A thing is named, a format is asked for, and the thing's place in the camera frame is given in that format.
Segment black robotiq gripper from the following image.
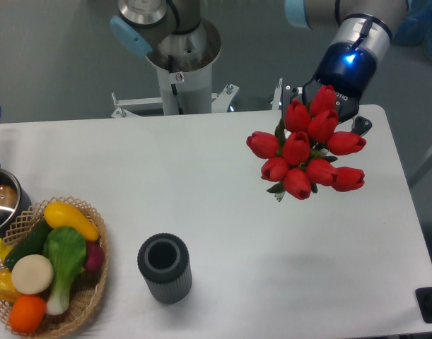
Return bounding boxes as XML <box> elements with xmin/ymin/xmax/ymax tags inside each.
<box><xmin>302</xmin><ymin>42</ymin><xmax>377</xmax><ymax>136</ymax></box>

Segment red tulip bouquet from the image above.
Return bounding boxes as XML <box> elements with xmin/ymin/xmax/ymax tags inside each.
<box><xmin>246</xmin><ymin>85</ymin><xmax>366</xmax><ymax>200</ymax></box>

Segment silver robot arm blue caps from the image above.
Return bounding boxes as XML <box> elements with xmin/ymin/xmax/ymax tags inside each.
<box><xmin>110</xmin><ymin>1</ymin><xmax>411</xmax><ymax>121</ymax></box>

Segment blue plastic cover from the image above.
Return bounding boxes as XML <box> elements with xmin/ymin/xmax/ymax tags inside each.
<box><xmin>392</xmin><ymin>0</ymin><xmax>432</xmax><ymax>63</ymax></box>

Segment black device at table edge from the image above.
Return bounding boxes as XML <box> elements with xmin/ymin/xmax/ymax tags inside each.
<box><xmin>415</xmin><ymin>287</ymin><xmax>432</xmax><ymax>323</ymax></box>

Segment grey ribbed vase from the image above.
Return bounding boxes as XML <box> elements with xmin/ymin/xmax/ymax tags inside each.
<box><xmin>137</xmin><ymin>233</ymin><xmax>192</xmax><ymax>304</ymax></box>

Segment purple red radish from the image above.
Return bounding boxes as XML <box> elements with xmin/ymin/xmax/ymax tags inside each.
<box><xmin>83</xmin><ymin>242</ymin><xmax>105</xmax><ymax>272</ymax></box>

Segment yellow squash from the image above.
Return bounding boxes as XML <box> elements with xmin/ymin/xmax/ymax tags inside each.
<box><xmin>43</xmin><ymin>201</ymin><xmax>100</xmax><ymax>242</ymax></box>

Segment woven wicker basket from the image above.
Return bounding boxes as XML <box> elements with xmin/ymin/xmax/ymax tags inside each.
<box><xmin>0</xmin><ymin>197</ymin><xmax>109</xmax><ymax>338</ymax></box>

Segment green bok choy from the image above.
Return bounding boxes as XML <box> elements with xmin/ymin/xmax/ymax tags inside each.
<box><xmin>43</xmin><ymin>226</ymin><xmax>86</xmax><ymax>316</ymax></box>

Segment dark green cucumber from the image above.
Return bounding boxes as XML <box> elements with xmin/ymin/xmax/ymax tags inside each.
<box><xmin>4</xmin><ymin>219</ymin><xmax>52</xmax><ymax>270</ymax></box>

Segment beige round bun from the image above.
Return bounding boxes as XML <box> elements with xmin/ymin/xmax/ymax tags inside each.
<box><xmin>11</xmin><ymin>254</ymin><xmax>54</xmax><ymax>295</ymax></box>

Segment yellow banana tip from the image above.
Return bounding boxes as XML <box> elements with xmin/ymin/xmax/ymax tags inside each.
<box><xmin>0</xmin><ymin>238</ymin><xmax>13</xmax><ymax>262</ymax></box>

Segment orange fruit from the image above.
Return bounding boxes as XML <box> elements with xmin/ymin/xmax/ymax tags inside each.
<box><xmin>8</xmin><ymin>295</ymin><xmax>46</xmax><ymax>335</ymax></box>

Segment yellow bell pepper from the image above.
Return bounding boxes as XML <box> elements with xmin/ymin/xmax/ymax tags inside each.
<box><xmin>0</xmin><ymin>269</ymin><xmax>22</xmax><ymax>303</ymax></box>

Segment white metal table frame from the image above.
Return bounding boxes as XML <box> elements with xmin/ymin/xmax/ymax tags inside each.
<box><xmin>110</xmin><ymin>78</ymin><xmax>301</xmax><ymax>119</ymax></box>

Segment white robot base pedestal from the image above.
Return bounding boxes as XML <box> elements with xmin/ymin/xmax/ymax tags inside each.
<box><xmin>147</xmin><ymin>18</ymin><xmax>221</xmax><ymax>97</ymax></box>

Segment blue handled saucepan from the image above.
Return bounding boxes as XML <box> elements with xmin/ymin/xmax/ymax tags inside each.
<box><xmin>0</xmin><ymin>104</ymin><xmax>33</xmax><ymax>248</ymax></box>

